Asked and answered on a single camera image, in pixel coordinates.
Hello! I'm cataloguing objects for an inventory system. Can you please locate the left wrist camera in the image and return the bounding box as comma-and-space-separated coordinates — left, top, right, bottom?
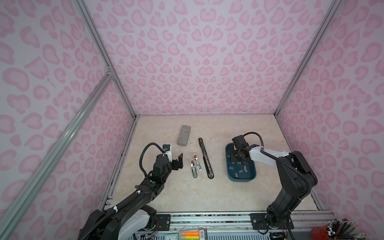
163, 144, 173, 163

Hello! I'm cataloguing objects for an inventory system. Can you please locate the teal plastic tray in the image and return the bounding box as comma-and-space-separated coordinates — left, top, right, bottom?
225, 143, 257, 182

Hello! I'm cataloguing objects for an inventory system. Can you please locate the red container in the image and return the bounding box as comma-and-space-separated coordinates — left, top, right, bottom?
311, 225, 330, 240

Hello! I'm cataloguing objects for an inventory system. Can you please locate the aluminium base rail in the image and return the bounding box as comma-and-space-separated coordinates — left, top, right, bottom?
89, 211, 335, 240

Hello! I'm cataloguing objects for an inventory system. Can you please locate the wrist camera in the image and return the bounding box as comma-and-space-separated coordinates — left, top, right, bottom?
232, 135, 249, 150
163, 144, 173, 163

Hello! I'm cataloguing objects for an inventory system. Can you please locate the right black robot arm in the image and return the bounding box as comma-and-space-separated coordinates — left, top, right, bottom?
226, 144, 318, 229

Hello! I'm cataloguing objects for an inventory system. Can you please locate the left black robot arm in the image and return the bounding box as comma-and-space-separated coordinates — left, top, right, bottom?
79, 154, 184, 240

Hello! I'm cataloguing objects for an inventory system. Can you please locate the black stapler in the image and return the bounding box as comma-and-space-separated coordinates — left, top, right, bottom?
198, 138, 215, 179

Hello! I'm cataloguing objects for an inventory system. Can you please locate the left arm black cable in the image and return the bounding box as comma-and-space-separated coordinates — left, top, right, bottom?
138, 142, 166, 178

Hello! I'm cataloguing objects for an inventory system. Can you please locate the grey stone block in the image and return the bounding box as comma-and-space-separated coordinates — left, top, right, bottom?
177, 125, 191, 147

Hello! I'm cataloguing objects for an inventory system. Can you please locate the pencil holder with pencils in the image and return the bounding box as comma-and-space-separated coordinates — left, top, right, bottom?
326, 218, 368, 240

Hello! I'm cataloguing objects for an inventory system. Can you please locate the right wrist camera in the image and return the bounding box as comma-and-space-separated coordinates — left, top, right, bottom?
232, 135, 249, 150

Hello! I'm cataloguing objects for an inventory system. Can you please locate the orange highlighter box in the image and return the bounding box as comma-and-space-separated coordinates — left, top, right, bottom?
179, 229, 209, 240

